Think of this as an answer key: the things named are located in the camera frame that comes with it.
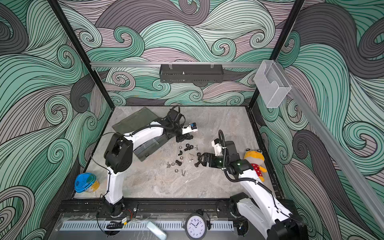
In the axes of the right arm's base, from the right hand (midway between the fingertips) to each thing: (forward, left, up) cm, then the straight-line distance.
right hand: (204, 160), depth 79 cm
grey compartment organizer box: (+42, +45, -12) cm, 63 cm away
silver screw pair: (-4, +12, -12) cm, 17 cm away
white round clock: (-28, +5, -8) cm, 30 cm away
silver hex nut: (-2, +16, -10) cm, 19 cm away
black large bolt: (+2, +4, -10) cm, 11 cm away
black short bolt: (+3, +14, -11) cm, 18 cm away
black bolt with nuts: (+13, +8, -10) cm, 19 cm away
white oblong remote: (-30, +23, -6) cm, 38 cm away
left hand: (+17, +7, -1) cm, 19 cm away
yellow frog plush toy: (+3, -31, -5) cm, 32 cm away
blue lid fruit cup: (-11, +60, 0) cm, 61 cm away
